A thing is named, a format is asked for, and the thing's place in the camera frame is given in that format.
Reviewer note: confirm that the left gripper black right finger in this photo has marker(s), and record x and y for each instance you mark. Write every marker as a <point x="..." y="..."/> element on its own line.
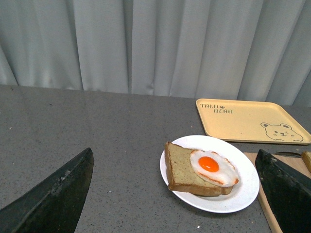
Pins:
<point x="288" y="193"/>

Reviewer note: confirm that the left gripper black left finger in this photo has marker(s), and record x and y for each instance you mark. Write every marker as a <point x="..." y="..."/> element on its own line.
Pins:
<point x="54" y="205"/>

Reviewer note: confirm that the bread slice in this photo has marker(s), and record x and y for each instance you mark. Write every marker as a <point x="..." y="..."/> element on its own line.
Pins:
<point x="182" y="177"/>
<point x="306" y="157"/>

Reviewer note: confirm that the fried egg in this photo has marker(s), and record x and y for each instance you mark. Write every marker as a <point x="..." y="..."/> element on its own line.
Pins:
<point x="213" y="168"/>

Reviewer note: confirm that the yellow bear tray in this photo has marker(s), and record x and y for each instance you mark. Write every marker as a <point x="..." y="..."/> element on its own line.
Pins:
<point x="250" y="121"/>

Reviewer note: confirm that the grey curtain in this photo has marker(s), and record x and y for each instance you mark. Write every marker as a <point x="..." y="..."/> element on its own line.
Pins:
<point x="218" y="49"/>

